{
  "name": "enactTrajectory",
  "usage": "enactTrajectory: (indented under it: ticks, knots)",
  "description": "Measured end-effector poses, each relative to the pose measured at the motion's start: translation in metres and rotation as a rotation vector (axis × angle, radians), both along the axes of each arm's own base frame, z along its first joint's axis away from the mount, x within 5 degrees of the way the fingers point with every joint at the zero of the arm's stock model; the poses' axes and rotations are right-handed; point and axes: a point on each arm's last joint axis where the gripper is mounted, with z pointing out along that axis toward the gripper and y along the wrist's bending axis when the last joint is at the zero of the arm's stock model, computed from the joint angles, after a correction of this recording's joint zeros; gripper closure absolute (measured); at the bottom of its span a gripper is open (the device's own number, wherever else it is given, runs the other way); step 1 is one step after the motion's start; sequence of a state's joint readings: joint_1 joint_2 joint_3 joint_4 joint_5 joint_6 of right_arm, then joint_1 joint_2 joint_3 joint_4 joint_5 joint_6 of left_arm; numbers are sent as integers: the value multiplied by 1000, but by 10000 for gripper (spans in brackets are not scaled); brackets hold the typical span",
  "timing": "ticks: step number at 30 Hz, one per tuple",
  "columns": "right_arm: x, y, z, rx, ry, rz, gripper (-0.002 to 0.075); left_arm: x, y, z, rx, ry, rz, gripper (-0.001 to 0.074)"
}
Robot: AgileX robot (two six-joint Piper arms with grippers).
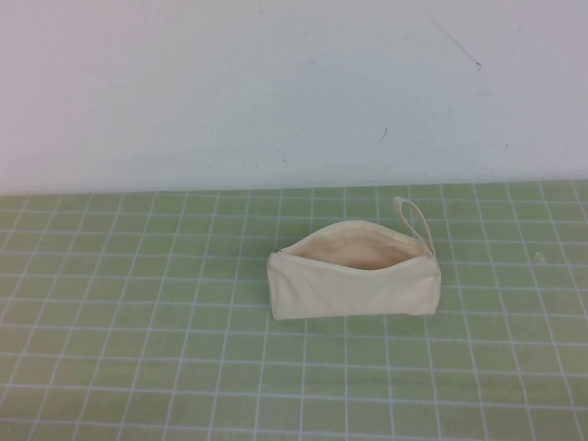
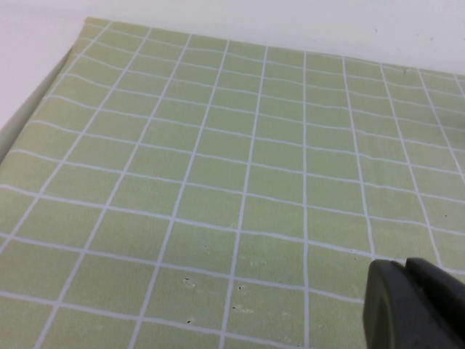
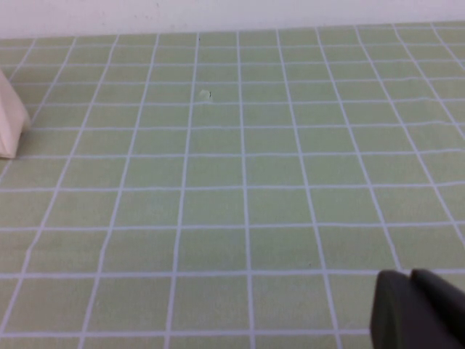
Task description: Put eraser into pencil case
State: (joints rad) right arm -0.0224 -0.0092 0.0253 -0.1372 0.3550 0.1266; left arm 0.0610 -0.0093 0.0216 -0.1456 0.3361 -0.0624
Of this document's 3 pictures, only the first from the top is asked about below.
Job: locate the cream fabric pencil case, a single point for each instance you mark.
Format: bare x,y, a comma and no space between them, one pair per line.
349,294

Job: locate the green grid cutting mat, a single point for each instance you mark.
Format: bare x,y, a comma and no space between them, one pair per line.
138,321

